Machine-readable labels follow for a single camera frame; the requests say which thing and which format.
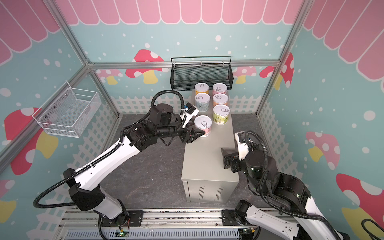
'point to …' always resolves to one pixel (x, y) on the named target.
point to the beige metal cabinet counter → (204, 178)
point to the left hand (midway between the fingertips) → (198, 130)
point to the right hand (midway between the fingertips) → (232, 147)
